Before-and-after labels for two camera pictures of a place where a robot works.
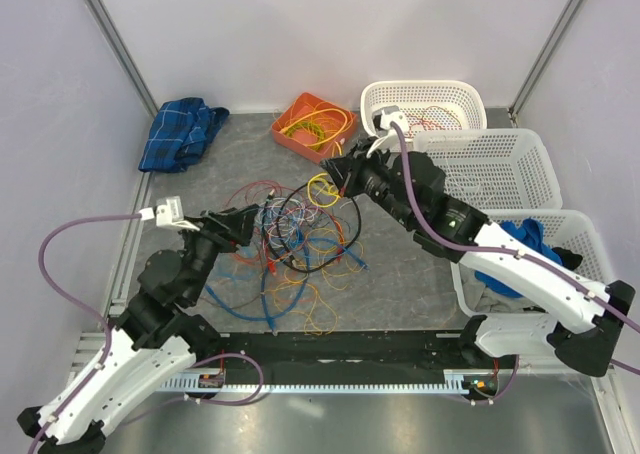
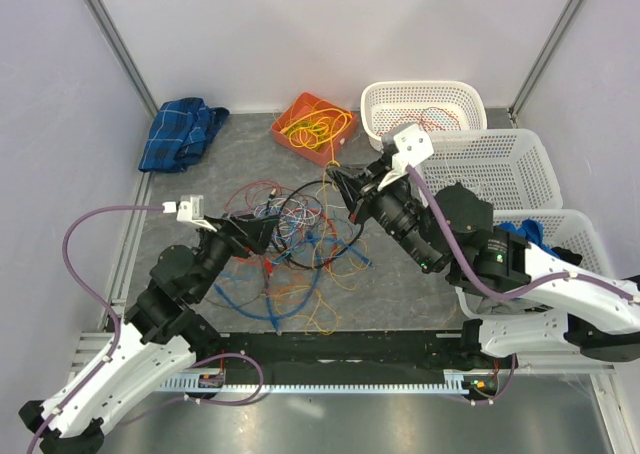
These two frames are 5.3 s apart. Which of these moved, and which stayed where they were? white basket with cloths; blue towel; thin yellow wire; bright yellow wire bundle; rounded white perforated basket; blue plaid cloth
Moved: thin yellow wire; bright yellow wire bundle
Stayed: blue towel; blue plaid cloth; rounded white perforated basket; white basket with cloths
